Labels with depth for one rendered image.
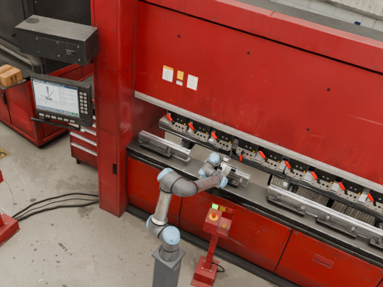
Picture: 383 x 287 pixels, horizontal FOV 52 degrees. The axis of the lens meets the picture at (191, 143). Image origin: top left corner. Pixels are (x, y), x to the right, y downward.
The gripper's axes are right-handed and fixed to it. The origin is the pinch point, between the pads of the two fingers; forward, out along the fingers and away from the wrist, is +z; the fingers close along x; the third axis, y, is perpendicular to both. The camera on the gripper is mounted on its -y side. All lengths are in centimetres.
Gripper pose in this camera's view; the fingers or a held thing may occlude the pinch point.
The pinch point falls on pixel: (216, 168)
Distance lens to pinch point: 312.2
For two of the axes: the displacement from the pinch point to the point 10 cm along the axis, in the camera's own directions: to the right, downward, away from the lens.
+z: 1.3, 2.4, 9.6
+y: 3.7, -9.1, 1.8
